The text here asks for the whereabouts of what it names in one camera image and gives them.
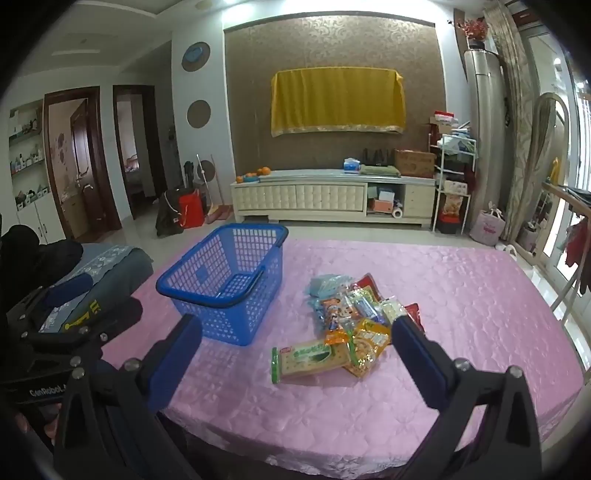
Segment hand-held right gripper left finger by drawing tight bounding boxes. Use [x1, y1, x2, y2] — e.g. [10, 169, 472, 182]
[53, 315, 203, 480]

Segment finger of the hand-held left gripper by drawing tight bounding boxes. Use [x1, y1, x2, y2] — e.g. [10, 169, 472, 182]
[28, 298, 143, 354]
[7, 273, 95, 324]

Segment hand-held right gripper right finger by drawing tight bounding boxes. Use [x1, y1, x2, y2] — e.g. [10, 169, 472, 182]
[392, 316, 542, 480]

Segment blue plastic basket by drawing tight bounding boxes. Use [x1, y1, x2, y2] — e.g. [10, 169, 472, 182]
[156, 224, 289, 347]

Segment red silver-edged snack pouch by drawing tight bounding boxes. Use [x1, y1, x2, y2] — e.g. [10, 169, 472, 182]
[353, 272, 384, 298]

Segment green cracker packet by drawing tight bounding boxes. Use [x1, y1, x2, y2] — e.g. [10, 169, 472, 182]
[271, 339, 352, 385]

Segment light blue striped snack bag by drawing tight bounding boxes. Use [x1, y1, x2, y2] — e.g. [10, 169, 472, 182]
[305, 274, 354, 301]

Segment dark cloth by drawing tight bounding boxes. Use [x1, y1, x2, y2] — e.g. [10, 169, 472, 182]
[0, 224, 84, 296]

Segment blue-grey floral cushion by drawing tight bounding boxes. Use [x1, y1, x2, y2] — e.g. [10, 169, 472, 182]
[39, 244, 155, 333]

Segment black bag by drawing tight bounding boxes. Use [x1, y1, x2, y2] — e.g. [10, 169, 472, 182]
[156, 187, 185, 237]

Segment brown wooden door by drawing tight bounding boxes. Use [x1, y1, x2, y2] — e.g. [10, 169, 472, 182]
[44, 86, 109, 238]

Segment red bag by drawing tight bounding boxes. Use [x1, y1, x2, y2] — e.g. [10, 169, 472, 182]
[178, 191, 205, 228]

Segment pink bag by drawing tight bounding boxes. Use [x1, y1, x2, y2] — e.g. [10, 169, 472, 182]
[471, 203, 506, 245]

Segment broom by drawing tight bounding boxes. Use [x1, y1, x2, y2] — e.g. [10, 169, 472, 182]
[196, 154, 227, 223]

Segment white metal rack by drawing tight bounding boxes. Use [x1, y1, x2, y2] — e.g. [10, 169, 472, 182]
[429, 131, 478, 234]

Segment red hanging clothes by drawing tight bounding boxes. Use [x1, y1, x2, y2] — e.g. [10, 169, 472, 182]
[566, 222, 591, 291]

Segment brown cardboard box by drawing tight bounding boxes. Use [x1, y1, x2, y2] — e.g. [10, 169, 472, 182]
[394, 148, 437, 178]

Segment cream TV cabinet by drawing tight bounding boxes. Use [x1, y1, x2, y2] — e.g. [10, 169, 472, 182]
[229, 168, 437, 225]

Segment wooden clothes rack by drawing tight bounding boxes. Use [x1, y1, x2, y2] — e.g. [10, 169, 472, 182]
[540, 180, 591, 324]

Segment silver standing air conditioner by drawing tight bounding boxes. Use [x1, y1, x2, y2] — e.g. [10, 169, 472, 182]
[463, 48, 506, 232]

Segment patterned curtain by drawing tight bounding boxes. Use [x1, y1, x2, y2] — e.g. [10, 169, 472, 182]
[482, 7, 546, 245]

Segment yellow cloth with gold trim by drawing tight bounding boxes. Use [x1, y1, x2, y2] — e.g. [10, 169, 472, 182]
[270, 68, 407, 138]

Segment red artificial flowers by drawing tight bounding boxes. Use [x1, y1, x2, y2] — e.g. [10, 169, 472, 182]
[459, 18, 490, 49]

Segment white wall shelf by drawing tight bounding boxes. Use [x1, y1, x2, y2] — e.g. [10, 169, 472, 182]
[8, 99, 47, 232]

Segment brown doorway frame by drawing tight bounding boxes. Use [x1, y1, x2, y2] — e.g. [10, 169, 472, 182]
[113, 84, 169, 220]

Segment plain round wall decoration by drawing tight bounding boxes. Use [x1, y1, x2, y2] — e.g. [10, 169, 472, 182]
[187, 99, 212, 127]

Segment arched standing frame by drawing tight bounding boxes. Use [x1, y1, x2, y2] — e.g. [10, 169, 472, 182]
[531, 92, 571, 259]

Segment round wall decoration blue centre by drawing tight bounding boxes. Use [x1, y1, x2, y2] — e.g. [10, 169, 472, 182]
[181, 41, 212, 72]

